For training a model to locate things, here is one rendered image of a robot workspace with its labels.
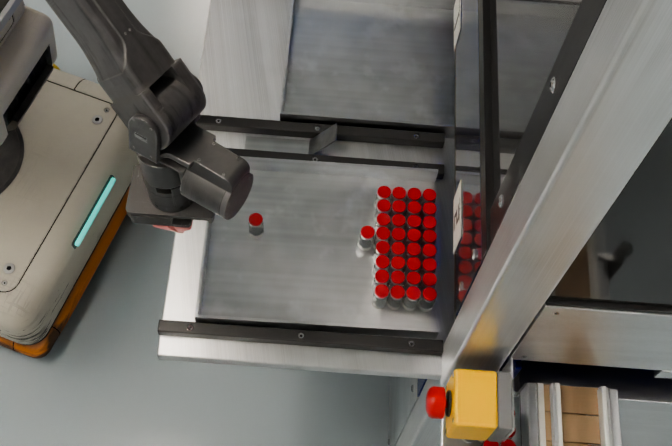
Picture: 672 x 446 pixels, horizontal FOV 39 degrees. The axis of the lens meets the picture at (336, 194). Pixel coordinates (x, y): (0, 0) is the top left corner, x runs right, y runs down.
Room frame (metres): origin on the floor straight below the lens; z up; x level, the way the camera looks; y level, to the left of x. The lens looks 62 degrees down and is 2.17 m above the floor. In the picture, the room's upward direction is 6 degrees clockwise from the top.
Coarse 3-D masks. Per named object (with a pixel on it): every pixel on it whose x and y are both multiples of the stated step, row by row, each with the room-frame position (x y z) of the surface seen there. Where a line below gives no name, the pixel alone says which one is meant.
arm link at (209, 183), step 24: (144, 120) 0.49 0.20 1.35; (144, 144) 0.48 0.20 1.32; (192, 144) 0.50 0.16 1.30; (216, 144) 0.50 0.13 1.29; (192, 168) 0.47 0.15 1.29; (216, 168) 0.47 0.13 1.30; (240, 168) 0.48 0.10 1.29; (192, 192) 0.46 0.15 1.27; (216, 192) 0.45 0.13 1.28; (240, 192) 0.46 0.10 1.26
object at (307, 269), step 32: (256, 160) 0.70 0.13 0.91; (288, 160) 0.70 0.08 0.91; (256, 192) 0.66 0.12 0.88; (288, 192) 0.67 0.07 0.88; (320, 192) 0.67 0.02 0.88; (352, 192) 0.68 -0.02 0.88; (224, 224) 0.60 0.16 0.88; (288, 224) 0.61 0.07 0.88; (320, 224) 0.62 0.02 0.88; (352, 224) 0.63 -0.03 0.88; (224, 256) 0.55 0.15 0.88; (256, 256) 0.56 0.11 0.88; (288, 256) 0.56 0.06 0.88; (320, 256) 0.57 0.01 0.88; (352, 256) 0.57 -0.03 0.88; (224, 288) 0.50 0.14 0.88; (256, 288) 0.51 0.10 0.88; (288, 288) 0.51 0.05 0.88; (320, 288) 0.52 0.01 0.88; (352, 288) 0.52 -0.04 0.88; (224, 320) 0.44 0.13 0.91; (256, 320) 0.45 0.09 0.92; (288, 320) 0.45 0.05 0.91; (320, 320) 0.47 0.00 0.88; (352, 320) 0.47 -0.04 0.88; (384, 320) 0.48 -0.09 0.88; (416, 320) 0.48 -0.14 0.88
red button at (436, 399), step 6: (432, 390) 0.35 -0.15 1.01; (438, 390) 0.35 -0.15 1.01; (444, 390) 0.35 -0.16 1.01; (426, 396) 0.34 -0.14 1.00; (432, 396) 0.34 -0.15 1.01; (438, 396) 0.34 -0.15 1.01; (444, 396) 0.34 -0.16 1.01; (426, 402) 0.33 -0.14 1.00; (432, 402) 0.33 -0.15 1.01; (438, 402) 0.33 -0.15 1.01; (444, 402) 0.33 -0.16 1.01; (426, 408) 0.33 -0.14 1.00; (432, 408) 0.32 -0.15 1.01; (438, 408) 0.32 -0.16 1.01; (444, 408) 0.33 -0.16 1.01; (432, 414) 0.32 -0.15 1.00; (438, 414) 0.32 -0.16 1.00
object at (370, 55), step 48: (336, 0) 1.05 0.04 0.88; (384, 0) 1.05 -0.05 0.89; (432, 0) 1.05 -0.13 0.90; (288, 48) 0.91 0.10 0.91; (336, 48) 0.95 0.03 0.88; (384, 48) 0.96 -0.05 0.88; (432, 48) 0.97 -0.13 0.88; (288, 96) 0.84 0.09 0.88; (336, 96) 0.85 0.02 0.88; (384, 96) 0.86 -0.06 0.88; (432, 96) 0.87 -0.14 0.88
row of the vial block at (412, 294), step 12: (408, 192) 0.67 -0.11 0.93; (420, 192) 0.67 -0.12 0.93; (408, 204) 0.65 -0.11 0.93; (408, 216) 0.63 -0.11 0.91; (408, 228) 0.61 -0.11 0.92; (408, 240) 0.59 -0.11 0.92; (408, 252) 0.57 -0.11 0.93; (408, 264) 0.55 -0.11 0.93; (420, 264) 0.55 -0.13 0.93; (408, 276) 0.53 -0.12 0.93; (420, 276) 0.53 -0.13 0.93; (408, 288) 0.51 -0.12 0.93; (408, 300) 0.50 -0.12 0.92
